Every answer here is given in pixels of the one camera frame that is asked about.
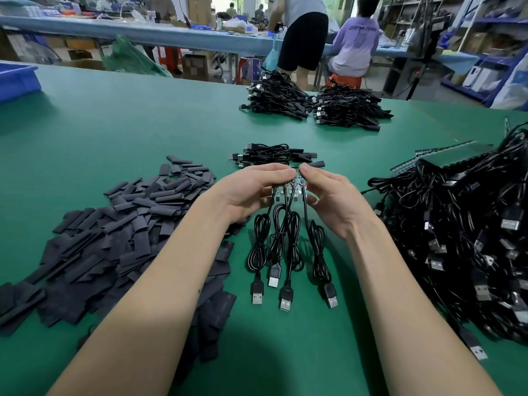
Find person's right hand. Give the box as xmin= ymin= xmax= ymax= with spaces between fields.
xmin=298 ymin=163 xmax=374 ymax=241

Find large pile of black cables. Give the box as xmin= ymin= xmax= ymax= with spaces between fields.
xmin=363 ymin=123 xmax=528 ymax=361

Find person's left hand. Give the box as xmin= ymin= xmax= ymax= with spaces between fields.
xmin=206 ymin=163 xmax=297 ymax=225

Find person's left forearm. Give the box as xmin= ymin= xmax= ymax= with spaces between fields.
xmin=48 ymin=197 xmax=240 ymax=396

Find blue plastic bin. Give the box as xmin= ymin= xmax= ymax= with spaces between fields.
xmin=0 ymin=63 xmax=41 ymax=104

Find long blue work table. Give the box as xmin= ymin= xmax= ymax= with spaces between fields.
xmin=0 ymin=15 xmax=481 ymax=75

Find green plastic bag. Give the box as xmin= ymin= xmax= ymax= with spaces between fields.
xmin=103 ymin=35 xmax=173 ymax=78

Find small upright cardboard box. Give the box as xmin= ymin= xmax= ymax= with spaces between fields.
xmin=183 ymin=53 xmax=210 ymax=81

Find bundle of black cables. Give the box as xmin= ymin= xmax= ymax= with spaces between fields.
xmin=239 ymin=70 xmax=315 ymax=121
xmin=312 ymin=82 xmax=394 ymax=132

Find orange plastic stool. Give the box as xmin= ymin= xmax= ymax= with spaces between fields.
xmin=328 ymin=73 xmax=364 ymax=90

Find joined bunch of black cables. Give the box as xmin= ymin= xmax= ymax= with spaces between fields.
xmin=246 ymin=179 xmax=340 ymax=314

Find person's right forearm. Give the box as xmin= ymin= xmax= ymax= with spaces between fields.
xmin=346 ymin=217 xmax=504 ymax=396

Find blue metal shelving rack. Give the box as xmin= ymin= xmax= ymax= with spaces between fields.
xmin=441 ymin=0 xmax=528 ymax=109

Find black tripod stand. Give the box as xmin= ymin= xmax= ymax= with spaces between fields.
xmin=396 ymin=0 xmax=453 ymax=100

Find green circuit board panel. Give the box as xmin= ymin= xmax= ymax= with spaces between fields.
xmin=390 ymin=140 xmax=498 ymax=175

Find pile of black sleeve strips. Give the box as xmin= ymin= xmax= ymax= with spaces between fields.
xmin=0 ymin=155 xmax=250 ymax=368

